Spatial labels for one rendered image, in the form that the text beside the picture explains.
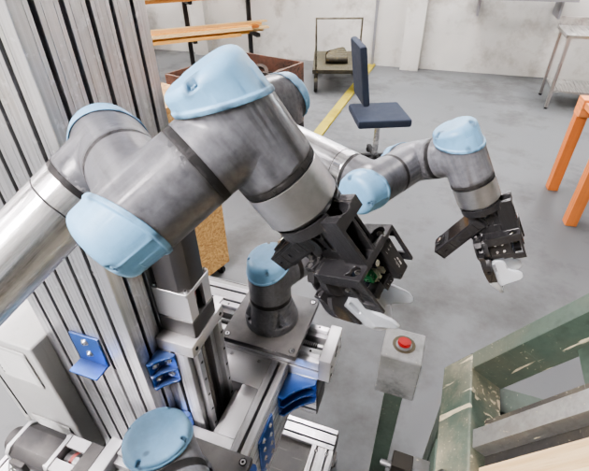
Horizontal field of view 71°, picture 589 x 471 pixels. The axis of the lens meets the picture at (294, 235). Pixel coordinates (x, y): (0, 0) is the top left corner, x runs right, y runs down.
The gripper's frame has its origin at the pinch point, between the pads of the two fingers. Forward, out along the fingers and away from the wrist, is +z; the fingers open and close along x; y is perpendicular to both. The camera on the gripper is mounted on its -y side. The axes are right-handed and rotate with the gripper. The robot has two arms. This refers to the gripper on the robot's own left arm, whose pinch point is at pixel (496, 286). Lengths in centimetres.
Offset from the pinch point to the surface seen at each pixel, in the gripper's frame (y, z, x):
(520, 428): -4.0, 35.8, -7.1
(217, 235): -172, 21, 113
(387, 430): -53, 69, 13
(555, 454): 2.6, 34.5, -13.6
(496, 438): -9.7, 39.1, -7.8
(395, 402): -44, 53, 13
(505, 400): -12, 58, 17
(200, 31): -399, -135, 555
